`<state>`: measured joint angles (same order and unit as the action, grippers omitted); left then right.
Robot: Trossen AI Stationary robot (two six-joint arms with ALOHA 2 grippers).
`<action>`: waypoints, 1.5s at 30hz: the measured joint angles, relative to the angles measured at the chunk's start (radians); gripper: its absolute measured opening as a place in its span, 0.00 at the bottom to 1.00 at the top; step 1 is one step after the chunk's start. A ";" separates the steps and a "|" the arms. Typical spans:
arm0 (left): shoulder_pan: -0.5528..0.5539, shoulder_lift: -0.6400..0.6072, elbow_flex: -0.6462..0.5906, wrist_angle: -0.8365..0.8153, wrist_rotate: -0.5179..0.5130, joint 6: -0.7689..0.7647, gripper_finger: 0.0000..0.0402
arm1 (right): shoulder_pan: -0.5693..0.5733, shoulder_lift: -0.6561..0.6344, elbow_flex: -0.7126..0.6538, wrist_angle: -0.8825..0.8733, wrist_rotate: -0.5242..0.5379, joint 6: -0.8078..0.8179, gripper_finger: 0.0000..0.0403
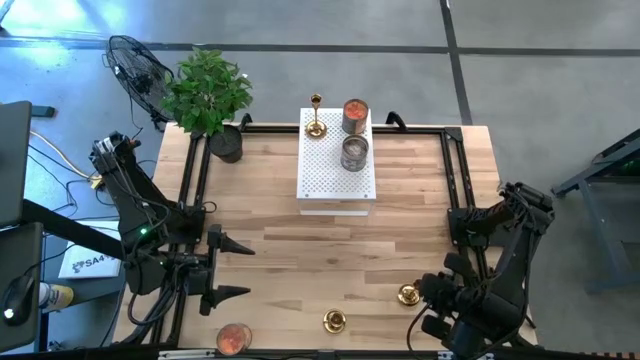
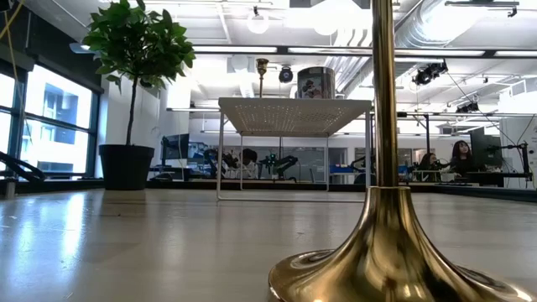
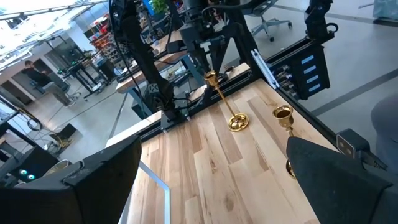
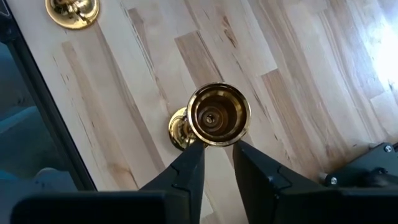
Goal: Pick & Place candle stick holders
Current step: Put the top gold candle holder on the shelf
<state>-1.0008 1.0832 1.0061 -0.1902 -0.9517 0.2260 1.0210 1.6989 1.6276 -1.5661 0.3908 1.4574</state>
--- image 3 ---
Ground grey office chair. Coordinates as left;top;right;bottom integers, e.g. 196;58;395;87
249;0;294;43

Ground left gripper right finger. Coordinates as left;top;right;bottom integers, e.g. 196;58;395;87
285;136;393;224

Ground black table-level camera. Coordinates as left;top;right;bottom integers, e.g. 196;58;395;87
335;128;389;172

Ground black computer green lights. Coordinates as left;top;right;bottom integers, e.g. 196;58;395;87
8;146;60;185

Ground brass candlestick holder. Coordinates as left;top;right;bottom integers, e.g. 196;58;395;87
272;105;296;180
204;70;250;133

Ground grey padded chair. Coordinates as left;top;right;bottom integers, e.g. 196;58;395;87
371;94;398;175

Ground black aluminium table frame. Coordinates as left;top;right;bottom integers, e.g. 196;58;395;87
136;9;341;146

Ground black background workstation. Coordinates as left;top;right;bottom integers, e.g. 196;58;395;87
60;54;110;101

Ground silver frame bracket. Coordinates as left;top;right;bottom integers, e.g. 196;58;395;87
250;48;280;90

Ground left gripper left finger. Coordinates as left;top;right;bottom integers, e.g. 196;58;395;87
0;135;142;224

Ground person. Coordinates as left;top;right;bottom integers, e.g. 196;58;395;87
21;60;75;107

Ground black box white labels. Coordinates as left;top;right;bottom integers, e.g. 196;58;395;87
272;43;331;101

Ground shelving with coloured bins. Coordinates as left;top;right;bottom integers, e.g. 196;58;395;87
89;18;124;63

